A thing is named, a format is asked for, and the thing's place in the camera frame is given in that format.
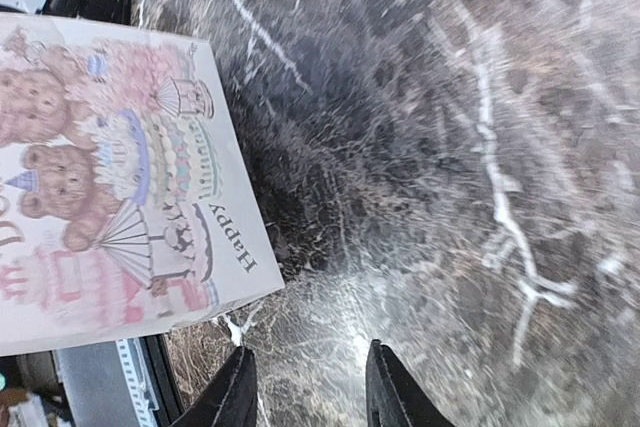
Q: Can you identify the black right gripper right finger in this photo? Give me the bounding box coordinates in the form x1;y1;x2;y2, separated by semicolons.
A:
365;339;454;427

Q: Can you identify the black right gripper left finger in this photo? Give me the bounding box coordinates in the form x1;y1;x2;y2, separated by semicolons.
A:
172;347;258;427

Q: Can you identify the white paper bag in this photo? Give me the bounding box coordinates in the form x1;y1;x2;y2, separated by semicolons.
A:
1;13;284;356

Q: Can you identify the white cable duct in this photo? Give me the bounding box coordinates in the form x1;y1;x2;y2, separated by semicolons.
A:
116;339;159;427

